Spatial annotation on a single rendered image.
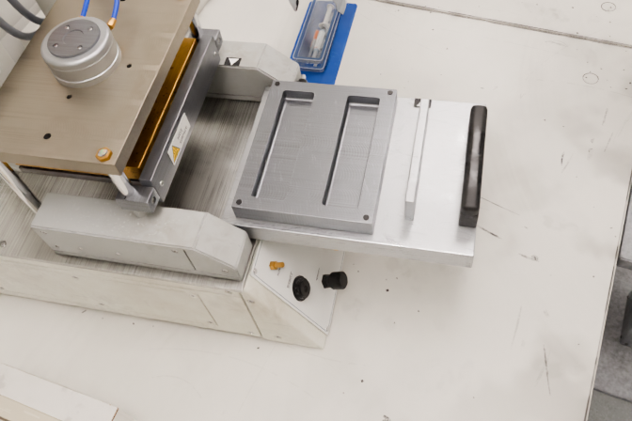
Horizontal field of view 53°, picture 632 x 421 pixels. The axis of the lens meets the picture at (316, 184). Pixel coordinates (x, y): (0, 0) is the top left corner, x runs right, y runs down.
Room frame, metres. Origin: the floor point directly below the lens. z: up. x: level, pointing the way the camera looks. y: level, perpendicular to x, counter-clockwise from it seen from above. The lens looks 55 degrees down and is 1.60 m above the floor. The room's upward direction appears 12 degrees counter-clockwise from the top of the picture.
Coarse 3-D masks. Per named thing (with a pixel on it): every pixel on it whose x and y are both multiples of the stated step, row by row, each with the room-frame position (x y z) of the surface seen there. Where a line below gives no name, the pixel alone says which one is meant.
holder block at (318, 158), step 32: (288, 96) 0.57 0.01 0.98; (320, 96) 0.55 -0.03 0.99; (352, 96) 0.54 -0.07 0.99; (384, 96) 0.53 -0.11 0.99; (288, 128) 0.52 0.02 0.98; (320, 128) 0.50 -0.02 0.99; (352, 128) 0.50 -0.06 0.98; (384, 128) 0.48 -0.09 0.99; (256, 160) 0.47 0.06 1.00; (288, 160) 0.47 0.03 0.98; (320, 160) 0.45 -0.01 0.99; (352, 160) 0.45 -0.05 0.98; (384, 160) 0.43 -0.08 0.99; (256, 192) 0.43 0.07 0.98; (288, 192) 0.41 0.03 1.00; (320, 192) 0.40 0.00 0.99; (352, 192) 0.41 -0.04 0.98; (320, 224) 0.37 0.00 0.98; (352, 224) 0.36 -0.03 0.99
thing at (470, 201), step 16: (480, 112) 0.46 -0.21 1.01; (480, 128) 0.44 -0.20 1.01; (480, 144) 0.41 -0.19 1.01; (480, 160) 0.39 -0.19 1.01; (464, 176) 0.38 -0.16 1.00; (480, 176) 0.37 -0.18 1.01; (464, 192) 0.36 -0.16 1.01; (480, 192) 0.35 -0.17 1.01; (464, 208) 0.34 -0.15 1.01; (464, 224) 0.34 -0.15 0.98
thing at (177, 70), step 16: (192, 48) 0.62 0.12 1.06; (176, 64) 0.59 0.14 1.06; (176, 80) 0.56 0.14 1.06; (160, 96) 0.54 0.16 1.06; (160, 112) 0.52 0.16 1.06; (144, 128) 0.50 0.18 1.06; (160, 128) 0.50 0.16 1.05; (144, 144) 0.47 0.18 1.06; (128, 160) 0.45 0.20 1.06; (144, 160) 0.45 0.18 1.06; (64, 176) 0.48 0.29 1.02; (80, 176) 0.47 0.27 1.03; (96, 176) 0.47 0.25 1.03; (128, 176) 0.45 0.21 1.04
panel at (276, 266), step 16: (256, 256) 0.38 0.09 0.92; (272, 256) 0.39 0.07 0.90; (288, 256) 0.40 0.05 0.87; (304, 256) 0.41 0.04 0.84; (320, 256) 0.42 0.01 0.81; (336, 256) 0.44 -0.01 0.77; (256, 272) 0.36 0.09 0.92; (272, 272) 0.37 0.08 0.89; (288, 272) 0.38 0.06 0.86; (304, 272) 0.39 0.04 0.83; (320, 272) 0.40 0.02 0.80; (272, 288) 0.35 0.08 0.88; (288, 288) 0.36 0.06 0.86; (320, 288) 0.38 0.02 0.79; (288, 304) 0.34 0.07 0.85; (304, 304) 0.35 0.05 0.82; (320, 304) 0.36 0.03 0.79; (320, 320) 0.34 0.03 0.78
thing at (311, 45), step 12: (324, 0) 0.97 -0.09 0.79; (312, 12) 0.95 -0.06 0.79; (324, 12) 0.94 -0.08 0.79; (336, 12) 0.93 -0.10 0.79; (312, 24) 0.91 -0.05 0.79; (324, 24) 0.91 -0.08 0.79; (312, 36) 0.88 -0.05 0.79; (324, 36) 0.88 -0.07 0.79; (300, 48) 0.86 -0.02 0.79; (312, 48) 0.85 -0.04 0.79; (324, 48) 0.85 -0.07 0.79
